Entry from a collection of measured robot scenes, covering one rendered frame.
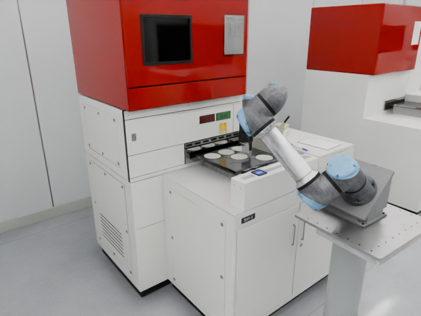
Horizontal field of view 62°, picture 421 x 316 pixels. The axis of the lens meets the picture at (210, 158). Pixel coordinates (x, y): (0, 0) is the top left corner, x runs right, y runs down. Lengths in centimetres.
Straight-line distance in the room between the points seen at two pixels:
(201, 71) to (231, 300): 122
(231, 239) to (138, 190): 63
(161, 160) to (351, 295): 119
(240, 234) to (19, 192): 223
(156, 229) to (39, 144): 153
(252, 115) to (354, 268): 84
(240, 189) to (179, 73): 72
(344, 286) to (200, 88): 125
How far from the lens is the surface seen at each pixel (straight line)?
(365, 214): 162
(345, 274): 181
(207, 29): 203
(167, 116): 198
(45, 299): 263
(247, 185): 159
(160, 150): 201
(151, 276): 234
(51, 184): 345
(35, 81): 323
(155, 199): 210
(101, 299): 250
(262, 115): 146
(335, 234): 155
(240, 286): 186
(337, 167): 149
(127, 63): 178
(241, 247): 173
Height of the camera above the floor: 160
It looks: 20 degrees down
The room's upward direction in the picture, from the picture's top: straight up
